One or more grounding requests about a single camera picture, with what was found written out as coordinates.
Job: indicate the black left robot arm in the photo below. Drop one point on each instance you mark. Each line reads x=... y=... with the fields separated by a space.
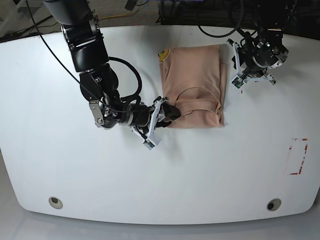
x=266 y=50

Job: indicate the right table grommet hole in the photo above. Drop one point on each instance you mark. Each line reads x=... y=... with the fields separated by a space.
x=274 y=204

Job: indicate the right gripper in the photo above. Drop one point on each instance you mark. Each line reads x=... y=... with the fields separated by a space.
x=137 y=113

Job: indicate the table grommet hole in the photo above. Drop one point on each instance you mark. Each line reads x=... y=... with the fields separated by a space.
x=55 y=203
x=274 y=204

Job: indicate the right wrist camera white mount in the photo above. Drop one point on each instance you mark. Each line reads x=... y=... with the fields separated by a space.
x=153 y=125

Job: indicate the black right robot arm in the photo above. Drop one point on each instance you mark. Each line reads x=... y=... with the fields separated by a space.
x=98 y=82

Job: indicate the peach T-shirt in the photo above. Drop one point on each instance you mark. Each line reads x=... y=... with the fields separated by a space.
x=194 y=79

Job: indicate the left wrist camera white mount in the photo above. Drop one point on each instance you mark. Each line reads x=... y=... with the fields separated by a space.
x=239 y=81

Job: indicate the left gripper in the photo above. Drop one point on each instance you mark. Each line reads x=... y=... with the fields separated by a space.
x=251 y=69

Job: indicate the red tape rectangle marking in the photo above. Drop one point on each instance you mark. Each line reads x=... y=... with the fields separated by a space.
x=296 y=156

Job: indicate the left table grommet hole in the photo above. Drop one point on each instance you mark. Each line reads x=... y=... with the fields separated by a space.
x=55 y=203

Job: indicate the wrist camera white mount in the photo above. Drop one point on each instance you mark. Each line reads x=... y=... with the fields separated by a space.
x=239 y=81
x=153 y=125

